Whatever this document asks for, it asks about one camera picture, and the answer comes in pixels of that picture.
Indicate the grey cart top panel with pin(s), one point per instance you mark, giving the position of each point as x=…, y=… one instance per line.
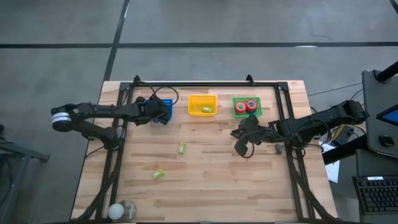
x=371, y=124

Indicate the black keyboard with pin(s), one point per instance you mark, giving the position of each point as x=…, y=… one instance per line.
x=377, y=196

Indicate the black pole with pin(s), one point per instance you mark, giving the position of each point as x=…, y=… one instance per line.
x=388, y=73

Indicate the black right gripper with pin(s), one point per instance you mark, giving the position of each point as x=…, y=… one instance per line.
x=256, y=133

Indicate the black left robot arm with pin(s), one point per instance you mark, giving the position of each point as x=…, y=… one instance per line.
x=102, y=109

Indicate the black tablet with blue screen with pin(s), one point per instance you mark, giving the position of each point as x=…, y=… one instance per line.
x=390, y=116

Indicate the black cart beam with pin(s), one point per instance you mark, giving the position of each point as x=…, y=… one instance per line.
x=342, y=152

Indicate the yellow plastic basket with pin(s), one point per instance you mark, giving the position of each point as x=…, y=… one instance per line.
x=196, y=104

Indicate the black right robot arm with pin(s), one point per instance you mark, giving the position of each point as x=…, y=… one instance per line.
x=311, y=123

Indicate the small grey metal bracket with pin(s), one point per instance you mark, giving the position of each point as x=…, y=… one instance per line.
x=279, y=149

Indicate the blue plastic basket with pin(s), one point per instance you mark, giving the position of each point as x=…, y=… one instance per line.
x=170, y=104

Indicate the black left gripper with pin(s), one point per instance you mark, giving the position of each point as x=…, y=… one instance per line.
x=149, y=110

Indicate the white paper sheet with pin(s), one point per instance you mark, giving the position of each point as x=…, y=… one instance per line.
x=333, y=171

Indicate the white round bulb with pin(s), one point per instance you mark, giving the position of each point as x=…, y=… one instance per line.
x=115, y=211

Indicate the black power adapter box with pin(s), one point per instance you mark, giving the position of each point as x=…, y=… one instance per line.
x=343, y=134

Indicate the black round knob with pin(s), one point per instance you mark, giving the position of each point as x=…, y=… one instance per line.
x=386, y=140

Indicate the dark grey metal stand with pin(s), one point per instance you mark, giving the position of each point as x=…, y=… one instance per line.
x=21, y=154

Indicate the clear glass jar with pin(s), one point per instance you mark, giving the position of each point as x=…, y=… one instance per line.
x=130, y=208

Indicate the green plastic basket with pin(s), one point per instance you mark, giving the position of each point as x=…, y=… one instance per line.
x=260, y=104

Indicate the black metal table frame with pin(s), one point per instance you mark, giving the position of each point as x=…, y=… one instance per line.
x=202, y=84

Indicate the red tape roll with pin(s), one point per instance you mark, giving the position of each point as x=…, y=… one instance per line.
x=247, y=105
x=236, y=107

